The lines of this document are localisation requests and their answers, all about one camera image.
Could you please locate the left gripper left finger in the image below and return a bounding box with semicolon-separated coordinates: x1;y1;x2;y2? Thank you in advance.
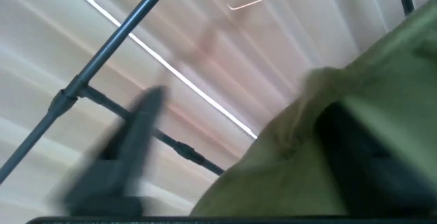
64;85;168;217

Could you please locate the green printed shirt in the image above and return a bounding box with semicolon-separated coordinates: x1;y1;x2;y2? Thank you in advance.
189;0;437;217

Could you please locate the beige curtain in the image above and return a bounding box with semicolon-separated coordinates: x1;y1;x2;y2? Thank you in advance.
0;0;437;217

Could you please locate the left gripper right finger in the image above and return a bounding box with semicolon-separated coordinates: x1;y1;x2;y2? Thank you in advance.
313;100;437;217

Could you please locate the black clothes rack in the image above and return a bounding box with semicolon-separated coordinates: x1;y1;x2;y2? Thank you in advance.
0;0;416;186

